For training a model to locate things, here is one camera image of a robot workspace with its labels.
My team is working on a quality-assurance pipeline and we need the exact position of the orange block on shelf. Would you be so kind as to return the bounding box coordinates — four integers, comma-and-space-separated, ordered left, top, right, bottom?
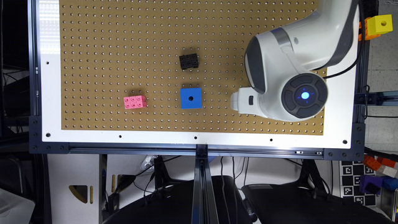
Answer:
363, 155, 382, 171

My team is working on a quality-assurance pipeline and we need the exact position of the blue cube block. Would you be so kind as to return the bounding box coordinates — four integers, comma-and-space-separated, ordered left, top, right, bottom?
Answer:
180, 88, 202, 109

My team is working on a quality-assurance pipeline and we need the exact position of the pink studded block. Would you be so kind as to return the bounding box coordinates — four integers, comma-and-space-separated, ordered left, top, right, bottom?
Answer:
124, 95, 146, 110

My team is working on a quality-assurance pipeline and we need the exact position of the blue block on shelf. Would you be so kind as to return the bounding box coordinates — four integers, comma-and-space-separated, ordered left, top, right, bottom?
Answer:
382, 176, 398, 190

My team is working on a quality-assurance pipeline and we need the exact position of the right black chair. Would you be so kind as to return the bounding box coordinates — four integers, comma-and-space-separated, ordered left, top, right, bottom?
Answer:
242, 184, 393, 224

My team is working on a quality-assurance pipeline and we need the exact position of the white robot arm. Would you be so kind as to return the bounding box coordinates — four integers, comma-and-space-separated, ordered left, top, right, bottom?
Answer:
231, 1, 359, 122

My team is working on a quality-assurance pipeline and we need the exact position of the black chair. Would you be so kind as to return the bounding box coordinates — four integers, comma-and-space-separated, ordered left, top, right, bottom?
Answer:
104, 175, 252, 224
242, 184, 393, 224

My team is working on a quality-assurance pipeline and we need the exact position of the brown pegboard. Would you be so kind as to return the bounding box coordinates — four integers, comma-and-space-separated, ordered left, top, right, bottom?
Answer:
60, 0, 324, 135

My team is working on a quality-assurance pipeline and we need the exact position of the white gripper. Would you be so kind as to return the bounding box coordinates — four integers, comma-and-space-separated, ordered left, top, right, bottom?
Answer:
230, 87, 264, 116

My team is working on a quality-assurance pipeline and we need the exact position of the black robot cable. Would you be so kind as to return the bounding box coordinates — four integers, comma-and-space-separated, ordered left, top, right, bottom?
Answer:
322, 0, 366, 80

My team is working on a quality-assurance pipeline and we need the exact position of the black studded block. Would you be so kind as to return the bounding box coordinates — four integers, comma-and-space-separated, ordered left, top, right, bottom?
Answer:
179, 54, 199, 70

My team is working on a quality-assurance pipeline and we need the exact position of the aluminium table frame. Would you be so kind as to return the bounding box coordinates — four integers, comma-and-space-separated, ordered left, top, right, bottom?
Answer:
27, 0, 398, 224

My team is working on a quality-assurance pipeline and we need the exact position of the left black chair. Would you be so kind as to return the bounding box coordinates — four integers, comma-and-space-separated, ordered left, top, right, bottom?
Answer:
104, 175, 252, 224

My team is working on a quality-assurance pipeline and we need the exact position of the fiducial marker board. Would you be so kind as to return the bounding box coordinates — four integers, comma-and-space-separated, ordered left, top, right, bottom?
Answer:
339, 161, 377, 207

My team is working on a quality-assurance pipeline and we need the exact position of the purple block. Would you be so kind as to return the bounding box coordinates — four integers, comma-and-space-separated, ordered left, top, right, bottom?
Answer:
359, 175, 383, 195

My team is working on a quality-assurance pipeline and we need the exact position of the yellow cube block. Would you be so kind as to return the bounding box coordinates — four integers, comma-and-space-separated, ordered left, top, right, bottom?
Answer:
367, 14, 393, 35

